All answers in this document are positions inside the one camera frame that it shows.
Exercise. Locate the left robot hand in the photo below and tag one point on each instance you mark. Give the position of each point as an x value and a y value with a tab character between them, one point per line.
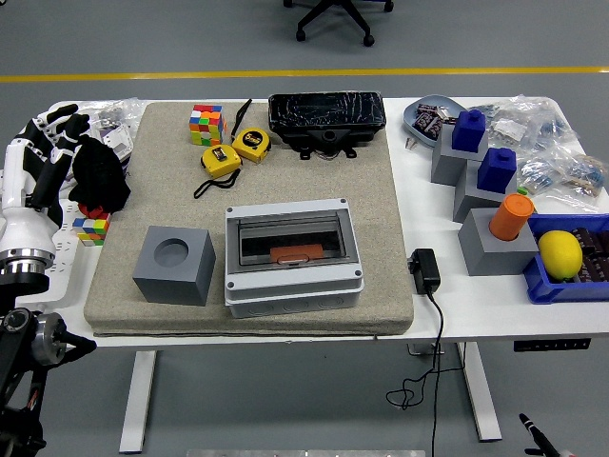
24	233

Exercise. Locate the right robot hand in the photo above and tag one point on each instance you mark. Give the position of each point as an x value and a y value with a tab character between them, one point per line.
542	438

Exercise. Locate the orange cylinder battery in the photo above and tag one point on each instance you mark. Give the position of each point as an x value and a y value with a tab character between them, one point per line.
295	251
511	216

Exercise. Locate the grey junction box clear lid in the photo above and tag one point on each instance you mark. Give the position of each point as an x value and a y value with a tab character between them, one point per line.
295	285

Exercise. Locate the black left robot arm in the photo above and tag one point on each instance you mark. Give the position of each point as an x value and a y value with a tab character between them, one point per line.
19	285

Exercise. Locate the white power strip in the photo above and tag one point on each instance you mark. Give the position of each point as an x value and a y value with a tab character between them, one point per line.
62	281

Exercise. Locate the small colourful puzzle cube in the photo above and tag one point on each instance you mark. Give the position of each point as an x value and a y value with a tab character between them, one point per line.
91	232

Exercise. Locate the red object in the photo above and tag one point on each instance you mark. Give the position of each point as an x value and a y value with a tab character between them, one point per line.
90	212

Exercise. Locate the white table leg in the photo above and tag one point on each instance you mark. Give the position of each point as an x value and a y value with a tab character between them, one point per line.
138	404
480	395

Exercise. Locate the black table control panel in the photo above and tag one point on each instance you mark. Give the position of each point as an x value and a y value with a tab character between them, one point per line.
552	345

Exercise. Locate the black cloth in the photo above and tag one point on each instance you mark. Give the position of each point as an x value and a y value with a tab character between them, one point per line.
102	176

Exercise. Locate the blue plastic bin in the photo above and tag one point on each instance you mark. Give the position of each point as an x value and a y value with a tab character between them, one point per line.
547	290

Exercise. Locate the clear bag of parts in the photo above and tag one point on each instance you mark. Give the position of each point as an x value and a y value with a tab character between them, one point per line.
587	183
123	109
518	124
542	171

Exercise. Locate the grey block with round hole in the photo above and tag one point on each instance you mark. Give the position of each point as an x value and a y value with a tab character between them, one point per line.
495	252
176	285

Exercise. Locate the yellow lemon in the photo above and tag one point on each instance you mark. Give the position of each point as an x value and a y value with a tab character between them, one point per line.
560	254

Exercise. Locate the dark components pile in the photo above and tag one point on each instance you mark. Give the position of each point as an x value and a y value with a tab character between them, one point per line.
595	257

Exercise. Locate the black power adapter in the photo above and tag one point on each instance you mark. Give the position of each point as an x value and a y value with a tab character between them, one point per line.
426	271

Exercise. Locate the large colourful puzzle cube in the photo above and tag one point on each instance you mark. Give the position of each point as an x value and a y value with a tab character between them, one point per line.
207	126

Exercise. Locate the grey block holder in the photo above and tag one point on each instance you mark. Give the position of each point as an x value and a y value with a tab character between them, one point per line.
447	164
471	204

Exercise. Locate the yellow tape measure round label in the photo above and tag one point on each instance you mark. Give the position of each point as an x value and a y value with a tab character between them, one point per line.
252	143

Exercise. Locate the blue block with knob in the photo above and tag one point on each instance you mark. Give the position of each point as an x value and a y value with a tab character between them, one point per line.
468	133
497	171

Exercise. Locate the grey-brown mat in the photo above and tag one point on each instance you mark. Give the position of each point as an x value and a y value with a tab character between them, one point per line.
376	190

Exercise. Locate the black film-wrapped device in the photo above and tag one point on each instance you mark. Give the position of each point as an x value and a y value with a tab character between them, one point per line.
323	114

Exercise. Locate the small metal clips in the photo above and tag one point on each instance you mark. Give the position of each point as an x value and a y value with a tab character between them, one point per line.
411	143

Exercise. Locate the dark patterned component packet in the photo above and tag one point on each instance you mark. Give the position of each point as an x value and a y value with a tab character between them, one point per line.
428	126

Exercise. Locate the blue-grey dish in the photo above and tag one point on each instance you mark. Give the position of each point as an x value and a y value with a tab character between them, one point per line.
411	116

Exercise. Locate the black office chair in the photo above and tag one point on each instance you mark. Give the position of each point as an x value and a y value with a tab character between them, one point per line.
335	14

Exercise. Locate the white switch panel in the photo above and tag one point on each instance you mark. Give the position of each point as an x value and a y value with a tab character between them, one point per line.
119	143

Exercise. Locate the metal bracket under table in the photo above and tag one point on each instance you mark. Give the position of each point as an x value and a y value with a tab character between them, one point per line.
421	350

